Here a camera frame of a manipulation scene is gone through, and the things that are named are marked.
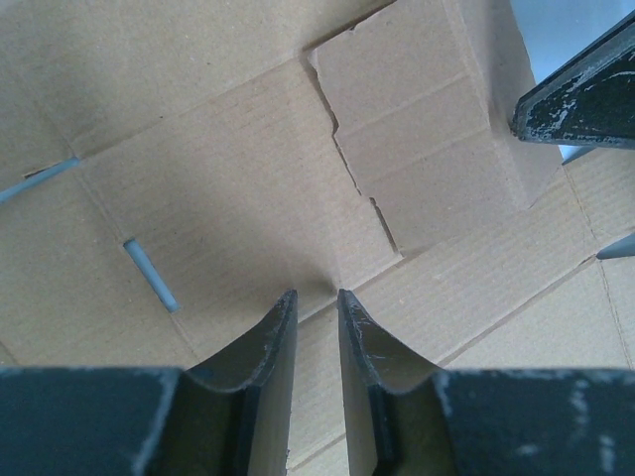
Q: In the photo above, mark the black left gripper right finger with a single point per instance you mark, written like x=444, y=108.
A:
x=404, y=415

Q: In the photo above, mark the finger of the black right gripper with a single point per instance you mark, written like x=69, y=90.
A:
x=587, y=102

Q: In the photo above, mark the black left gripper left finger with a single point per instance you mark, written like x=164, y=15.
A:
x=227, y=415

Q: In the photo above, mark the brown cardboard box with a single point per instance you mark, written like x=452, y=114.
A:
x=207, y=183

